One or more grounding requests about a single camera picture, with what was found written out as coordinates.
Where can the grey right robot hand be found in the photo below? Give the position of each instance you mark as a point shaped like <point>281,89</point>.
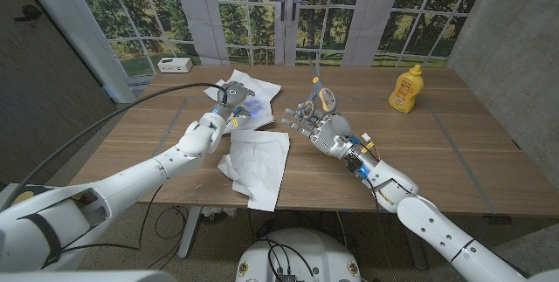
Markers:
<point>332,135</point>

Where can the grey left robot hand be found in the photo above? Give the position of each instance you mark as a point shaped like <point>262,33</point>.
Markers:
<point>233,94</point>

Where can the white paper sheet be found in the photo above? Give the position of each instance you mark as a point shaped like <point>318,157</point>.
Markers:
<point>257,121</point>
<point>257,164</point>
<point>264,87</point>

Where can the grey and orange scissors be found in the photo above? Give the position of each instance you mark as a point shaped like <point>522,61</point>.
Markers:
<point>318,90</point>

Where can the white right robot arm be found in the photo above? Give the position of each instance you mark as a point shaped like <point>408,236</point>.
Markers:
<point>436,225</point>

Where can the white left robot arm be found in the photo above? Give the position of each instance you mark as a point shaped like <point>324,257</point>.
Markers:
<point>131,181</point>

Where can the yellow mustard bottle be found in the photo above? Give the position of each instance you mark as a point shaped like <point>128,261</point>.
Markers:
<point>407,90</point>

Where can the flat white paper sheet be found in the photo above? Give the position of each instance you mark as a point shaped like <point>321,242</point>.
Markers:
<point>257,121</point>

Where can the white power socket box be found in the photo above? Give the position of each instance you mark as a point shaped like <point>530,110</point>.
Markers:
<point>174,64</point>

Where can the creased white paper sheet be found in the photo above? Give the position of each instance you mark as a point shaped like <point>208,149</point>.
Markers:
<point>257,164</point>

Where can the printed forest window backdrop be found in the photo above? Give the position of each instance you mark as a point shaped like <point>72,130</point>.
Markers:
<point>218,11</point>

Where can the white robot torso base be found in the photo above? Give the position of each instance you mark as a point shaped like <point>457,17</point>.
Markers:
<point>314,251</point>

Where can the grey table leg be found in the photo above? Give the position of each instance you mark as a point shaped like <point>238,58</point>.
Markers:
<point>412,242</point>

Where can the white table leg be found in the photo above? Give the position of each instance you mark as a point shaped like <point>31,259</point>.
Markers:
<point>190,234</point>

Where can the grey torso connector box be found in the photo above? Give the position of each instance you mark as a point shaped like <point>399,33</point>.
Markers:
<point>286,278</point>

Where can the yellow black foot pedal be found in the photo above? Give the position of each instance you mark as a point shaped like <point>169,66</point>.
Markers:
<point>24,196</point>

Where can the white backdrop frame post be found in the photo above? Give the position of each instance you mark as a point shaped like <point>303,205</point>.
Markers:
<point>83,29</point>

